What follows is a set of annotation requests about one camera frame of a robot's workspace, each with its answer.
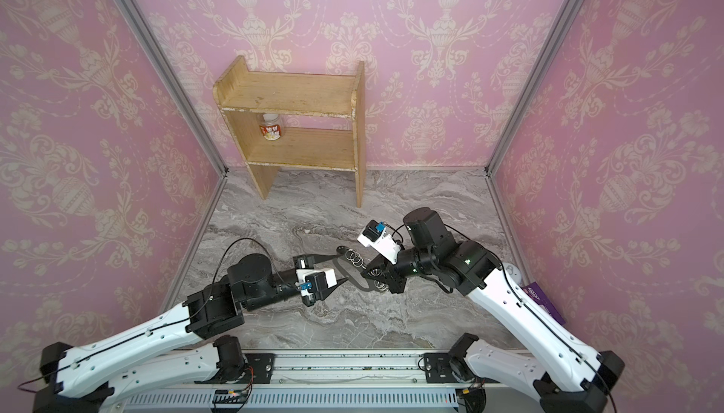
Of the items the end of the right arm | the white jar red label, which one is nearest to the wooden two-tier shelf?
the white jar red label

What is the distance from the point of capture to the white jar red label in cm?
99

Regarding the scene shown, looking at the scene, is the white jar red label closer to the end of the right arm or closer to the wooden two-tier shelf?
the wooden two-tier shelf
